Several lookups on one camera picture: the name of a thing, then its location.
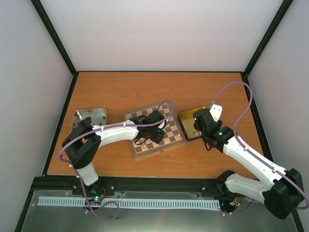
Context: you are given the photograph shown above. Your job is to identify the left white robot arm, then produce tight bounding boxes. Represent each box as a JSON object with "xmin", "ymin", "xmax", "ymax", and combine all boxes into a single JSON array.
[{"xmin": 58, "ymin": 110, "xmax": 169, "ymax": 195}]

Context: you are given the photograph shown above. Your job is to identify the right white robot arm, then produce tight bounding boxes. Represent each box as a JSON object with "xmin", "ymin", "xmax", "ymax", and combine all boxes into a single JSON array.
[{"xmin": 193, "ymin": 105, "xmax": 305, "ymax": 219}]

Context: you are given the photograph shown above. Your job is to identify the white chess pieces pile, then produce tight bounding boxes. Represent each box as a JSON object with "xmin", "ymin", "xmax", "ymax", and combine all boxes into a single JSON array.
[{"xmin": 191, "ymin": 129, "xmax": 201, "ymax": 137}]

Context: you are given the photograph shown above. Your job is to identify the wooden chess board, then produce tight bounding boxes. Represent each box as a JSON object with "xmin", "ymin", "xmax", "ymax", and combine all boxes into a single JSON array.
[{"xmin": 123, "ymin": 101, "xmax": 186, "ymax": 159}]

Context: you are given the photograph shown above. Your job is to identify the dark chess pieces pile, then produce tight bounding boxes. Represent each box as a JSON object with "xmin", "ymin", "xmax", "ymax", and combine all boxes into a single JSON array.
[{"xmin": 76, "ymin": 116, "xmax": 92, "ymax": 129}]

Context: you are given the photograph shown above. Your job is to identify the left controller board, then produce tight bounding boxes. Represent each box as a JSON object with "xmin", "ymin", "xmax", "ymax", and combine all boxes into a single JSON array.
[{"xmin": 86, "ymin": 185, "xmax": 107, "ymax": 203}]

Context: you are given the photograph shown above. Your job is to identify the gold metal tin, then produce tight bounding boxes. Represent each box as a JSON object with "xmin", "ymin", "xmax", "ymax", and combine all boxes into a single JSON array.
[{"xmin": 178, "ymin": 106, "xmax": 209, "ymax": 142}]

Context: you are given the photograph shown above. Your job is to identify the silver metal tin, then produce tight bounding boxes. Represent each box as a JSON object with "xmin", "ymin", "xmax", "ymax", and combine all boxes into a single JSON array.
[{"xmin": 68, "ymin": 108, "xmax": 107, "ymax": 139}]

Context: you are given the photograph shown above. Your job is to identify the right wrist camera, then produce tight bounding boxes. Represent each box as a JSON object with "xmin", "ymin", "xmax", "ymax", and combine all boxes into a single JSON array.
[{"xmin": 209, "ymin": 104, "xmax": 223, "ymax": 122}]

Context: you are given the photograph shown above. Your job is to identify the black aluminium frame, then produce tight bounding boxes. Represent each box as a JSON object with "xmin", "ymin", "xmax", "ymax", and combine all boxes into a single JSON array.
[{"xmin": 14, "ymin": 0, "xmax": 306, "ymax": 232}]

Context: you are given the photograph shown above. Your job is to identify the light blue cable duct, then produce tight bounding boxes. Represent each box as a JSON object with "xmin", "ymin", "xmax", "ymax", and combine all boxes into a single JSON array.
[{"xmin": 37, "ymin": 196, "xmax": 220, "ymax": 211}]

